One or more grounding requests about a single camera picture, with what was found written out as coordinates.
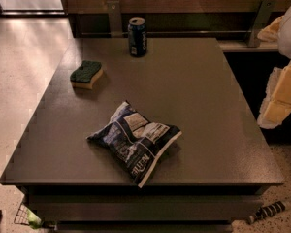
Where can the striped black white handle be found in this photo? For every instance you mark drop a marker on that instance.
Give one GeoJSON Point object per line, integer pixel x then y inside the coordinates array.
{"type": "Point", "coordinates": [270, 210]}

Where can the left metal bracket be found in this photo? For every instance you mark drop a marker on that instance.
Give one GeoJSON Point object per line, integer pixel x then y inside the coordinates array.
{"type": "Point", "coordinates": [115, 19]}

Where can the green yellow sponge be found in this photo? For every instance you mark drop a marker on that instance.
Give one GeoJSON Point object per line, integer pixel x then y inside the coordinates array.
{"type": "Point", "coordinates": [86, 75]}

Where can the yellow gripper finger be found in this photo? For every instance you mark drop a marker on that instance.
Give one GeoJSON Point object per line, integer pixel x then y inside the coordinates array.
{"type": "Point", "coordinates": [282, 93]}
{"type": "Point", "coordinates": [271, 33]}

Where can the dark drawer cabinet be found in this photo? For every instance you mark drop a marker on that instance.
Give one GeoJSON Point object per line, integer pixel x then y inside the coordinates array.
{"type": "Point", "coordinates": [114, 211]}

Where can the blue chip bag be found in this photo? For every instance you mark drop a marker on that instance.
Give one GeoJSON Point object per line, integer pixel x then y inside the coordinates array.
{"type": "Point", "coordinates": [136, 142]}

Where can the metal rail bar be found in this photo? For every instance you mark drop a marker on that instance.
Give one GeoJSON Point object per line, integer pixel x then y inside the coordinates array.
{"type": "Point", "coordinates": [173, 34]}

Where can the metal bracket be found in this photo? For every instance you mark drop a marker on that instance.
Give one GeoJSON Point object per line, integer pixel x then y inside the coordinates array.
{"type": "Point", "coordinates": [115, 19]}
{"type": "Point", "coordinates": [261, 19]}

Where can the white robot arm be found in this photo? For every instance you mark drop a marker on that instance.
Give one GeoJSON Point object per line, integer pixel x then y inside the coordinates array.
{"type": "Point", "coordinates": [284, 43]}

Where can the right metal bracket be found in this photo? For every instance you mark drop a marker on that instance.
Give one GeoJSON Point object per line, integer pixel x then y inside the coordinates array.
{"type": "Point", "coordinates": [261, 19]}

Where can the wire basket with green item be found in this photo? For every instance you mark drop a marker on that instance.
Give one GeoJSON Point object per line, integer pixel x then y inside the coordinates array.
{"type": "Point", "coordinates": [26, 217]}

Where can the blue pepsi can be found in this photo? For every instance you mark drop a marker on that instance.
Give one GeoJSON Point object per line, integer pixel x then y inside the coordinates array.
{"type": "Point", "coordinates": [137, 36]}

